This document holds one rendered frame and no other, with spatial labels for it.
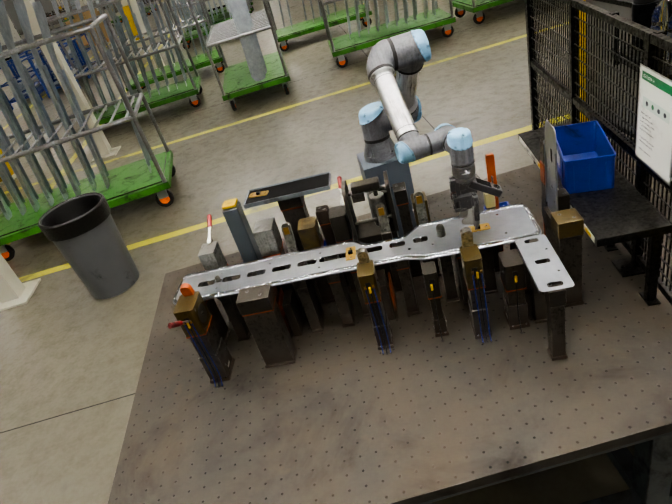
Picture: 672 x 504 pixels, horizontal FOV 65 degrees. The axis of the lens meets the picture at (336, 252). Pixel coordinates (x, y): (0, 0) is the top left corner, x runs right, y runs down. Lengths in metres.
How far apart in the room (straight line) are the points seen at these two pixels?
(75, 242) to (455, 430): 3.25
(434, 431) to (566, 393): 0.42
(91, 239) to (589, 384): 3.47
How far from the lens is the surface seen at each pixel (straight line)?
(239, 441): 1.90
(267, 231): 2.08
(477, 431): 1.71
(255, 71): 8.07
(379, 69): 1.94
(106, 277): 4.43
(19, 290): 5.33
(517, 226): 1.96
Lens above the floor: 2.07
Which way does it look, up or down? 32 degrees down
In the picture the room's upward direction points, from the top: 17 degrees counter-clockwise
